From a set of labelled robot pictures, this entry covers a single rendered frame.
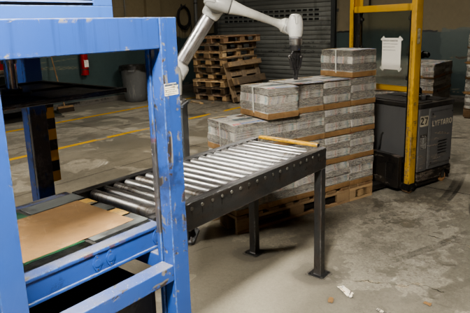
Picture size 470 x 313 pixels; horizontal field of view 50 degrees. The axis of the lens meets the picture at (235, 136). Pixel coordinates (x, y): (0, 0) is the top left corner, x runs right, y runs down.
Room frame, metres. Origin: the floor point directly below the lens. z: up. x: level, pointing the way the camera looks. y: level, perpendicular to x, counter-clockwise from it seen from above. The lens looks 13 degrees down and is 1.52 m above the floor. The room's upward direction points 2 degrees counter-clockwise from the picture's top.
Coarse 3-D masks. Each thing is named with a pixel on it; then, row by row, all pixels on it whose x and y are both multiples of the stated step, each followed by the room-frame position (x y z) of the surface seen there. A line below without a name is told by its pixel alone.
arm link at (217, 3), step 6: (204, 0) 3.47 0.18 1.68; (210, 0) 3.45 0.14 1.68; (216, 0) 3.44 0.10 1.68; (222, 0) 3.44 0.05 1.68; (228, 0) 3.46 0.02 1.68; (210, 6) 3.46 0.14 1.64; (216, 6) 3.45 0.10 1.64; (222, 6) 3.44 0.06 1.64; (228, 6) 3.45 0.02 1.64; (216, 12) 3.53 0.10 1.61; (222, 12) 3.47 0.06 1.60
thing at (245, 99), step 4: (248, 84) 3.88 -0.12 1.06; (252, 84) 3.87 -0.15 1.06; (256, 84) 3.87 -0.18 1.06; (260, 84) 3.87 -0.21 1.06; (268, 84) 3.87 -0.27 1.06; (272, 84) 3.85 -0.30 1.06; (244, 88) 3.83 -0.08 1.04; (248, 88) 3.78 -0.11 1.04; (244, 92) 3.83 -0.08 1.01; (248, 92) 3.78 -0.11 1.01; (244, 96) 3.83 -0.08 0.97; (248, 96) 3.78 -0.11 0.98; (240, 100) 3.87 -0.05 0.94; (244, 100) 3.82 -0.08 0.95; (248, 100) 3.78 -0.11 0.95; (240, 104) 3.87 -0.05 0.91; (244, 104) 3.82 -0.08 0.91; (248, 104) 3.77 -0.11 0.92; (244, 108) 3.83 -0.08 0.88; (248, 108) 3.78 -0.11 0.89
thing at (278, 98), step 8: (256, 88) 3.69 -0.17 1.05; (264, 88) 3.60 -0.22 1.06; (272, 88) 3.59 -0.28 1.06; (280, 88) 3.62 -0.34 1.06; (288, 88) 3.65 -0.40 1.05; (296, 88) 3.69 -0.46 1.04; (256, 96) 3.69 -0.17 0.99; (264, 96) 3.59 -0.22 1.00; (272, 96) 3.59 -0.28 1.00; (280, 96) 3.62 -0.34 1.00; (288, 96) 3.66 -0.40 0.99; (296, 96) 3.70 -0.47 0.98; (256, 104) 3.68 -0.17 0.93; (264, 104) 3.59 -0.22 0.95; (272, 104) 3.59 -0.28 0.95; (280, 104) 3.62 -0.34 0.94; (288, 104) 3.66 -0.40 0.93; (296, 104) 3.70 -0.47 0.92; (264, 112) 3.60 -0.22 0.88; (272, 112) 3.59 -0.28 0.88
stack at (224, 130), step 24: (216, 120) 3.65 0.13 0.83; (240, 120) 3.62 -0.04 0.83; (264, 120) 3.63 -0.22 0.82; (288, 120) 3.71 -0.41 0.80; (312, 120) 3.85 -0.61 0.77; (336, 120) 3.99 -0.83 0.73; (336, 144) 3.99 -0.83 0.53; (336, 168) 3.99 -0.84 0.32; (288, 192) 3.71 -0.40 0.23; (336, 192) 3.99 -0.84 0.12; (240, 216) 3.47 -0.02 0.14; (264, 216) 3.74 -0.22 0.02; (288, 216) 3.73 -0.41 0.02
